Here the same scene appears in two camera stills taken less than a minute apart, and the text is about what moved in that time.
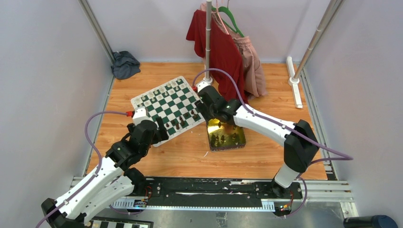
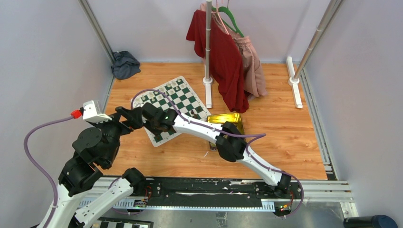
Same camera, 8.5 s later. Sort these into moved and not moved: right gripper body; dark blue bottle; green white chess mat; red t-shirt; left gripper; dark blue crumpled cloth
Moved: right gripper body; left gripper
Not moved: red t-shirt; green white chess mat; dark blue bottle; dark blue crumpled cloth
